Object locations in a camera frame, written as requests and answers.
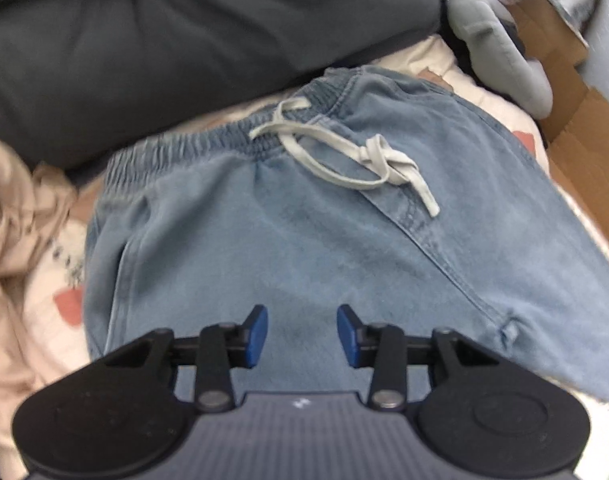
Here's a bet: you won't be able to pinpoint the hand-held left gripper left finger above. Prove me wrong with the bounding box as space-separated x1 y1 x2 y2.
104 304 270 411

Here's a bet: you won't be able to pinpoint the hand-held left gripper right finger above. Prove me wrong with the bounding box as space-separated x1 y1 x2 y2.
335 303 505 411

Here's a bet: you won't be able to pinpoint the light blue drawstring pants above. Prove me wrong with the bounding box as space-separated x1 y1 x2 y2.
82 65 609 411

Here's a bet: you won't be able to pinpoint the cream bear printed blanket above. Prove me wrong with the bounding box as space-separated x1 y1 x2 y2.
22 35 609 480

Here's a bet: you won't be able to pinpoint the beige garment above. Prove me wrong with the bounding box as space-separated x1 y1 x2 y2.
0 137 92 480

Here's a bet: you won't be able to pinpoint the dark grey pillow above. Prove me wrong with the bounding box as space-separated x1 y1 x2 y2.
0 0 442 171

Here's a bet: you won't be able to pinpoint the flattened cardboard sheet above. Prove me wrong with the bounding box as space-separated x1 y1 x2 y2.
504 0 609 246

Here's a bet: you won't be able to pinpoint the grey neck pillow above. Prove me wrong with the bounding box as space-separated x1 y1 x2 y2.
447 0 555 118

